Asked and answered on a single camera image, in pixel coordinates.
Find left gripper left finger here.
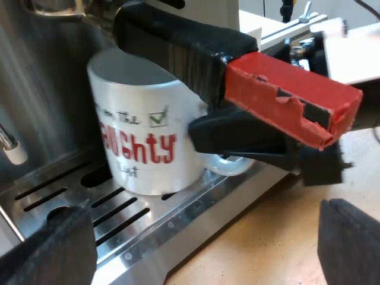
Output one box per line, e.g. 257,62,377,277
0,204,98,285

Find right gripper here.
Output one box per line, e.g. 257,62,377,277
188,107,354,187

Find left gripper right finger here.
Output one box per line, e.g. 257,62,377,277
316,198,380,285

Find white mug red black print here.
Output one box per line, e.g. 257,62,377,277
86,47,257,197

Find steel espresso machine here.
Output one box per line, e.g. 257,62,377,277
0,0,290,285

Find black tripod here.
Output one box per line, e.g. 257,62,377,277
279,0,295,23

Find filter holder with red-ended handle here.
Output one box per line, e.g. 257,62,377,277
113,3,364,152

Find aluminium rail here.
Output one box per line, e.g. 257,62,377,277
260,11,329,46

